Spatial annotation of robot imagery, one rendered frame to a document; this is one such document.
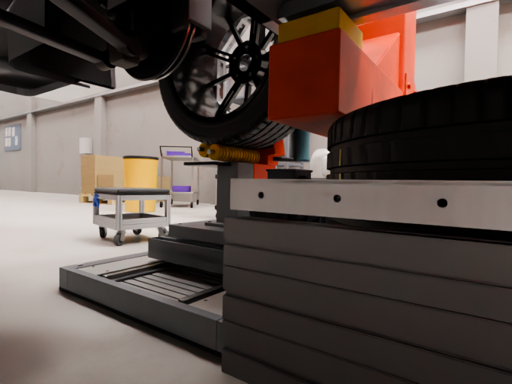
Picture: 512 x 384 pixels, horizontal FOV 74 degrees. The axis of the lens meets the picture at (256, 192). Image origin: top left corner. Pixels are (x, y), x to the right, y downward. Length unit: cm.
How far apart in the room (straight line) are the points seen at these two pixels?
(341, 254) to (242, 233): 14
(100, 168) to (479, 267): 617
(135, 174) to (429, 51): 391
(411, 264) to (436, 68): 455
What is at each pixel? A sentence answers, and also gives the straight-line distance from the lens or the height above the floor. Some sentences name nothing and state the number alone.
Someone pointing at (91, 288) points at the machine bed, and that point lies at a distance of 121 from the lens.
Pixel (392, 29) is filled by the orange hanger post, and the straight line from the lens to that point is 126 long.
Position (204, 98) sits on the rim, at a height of 74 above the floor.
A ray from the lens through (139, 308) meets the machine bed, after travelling 101.
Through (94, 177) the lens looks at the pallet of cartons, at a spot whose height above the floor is 43.
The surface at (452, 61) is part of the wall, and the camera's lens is 486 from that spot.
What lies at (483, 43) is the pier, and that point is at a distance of 475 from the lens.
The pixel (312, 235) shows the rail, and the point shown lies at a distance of 40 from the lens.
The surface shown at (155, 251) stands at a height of 12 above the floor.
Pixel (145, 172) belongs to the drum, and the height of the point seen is 50.
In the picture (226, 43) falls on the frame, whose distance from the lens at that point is 162.
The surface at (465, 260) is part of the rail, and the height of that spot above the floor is 32.
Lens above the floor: 38
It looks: 1 degrees down
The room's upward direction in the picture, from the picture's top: 1 degrees clockwise
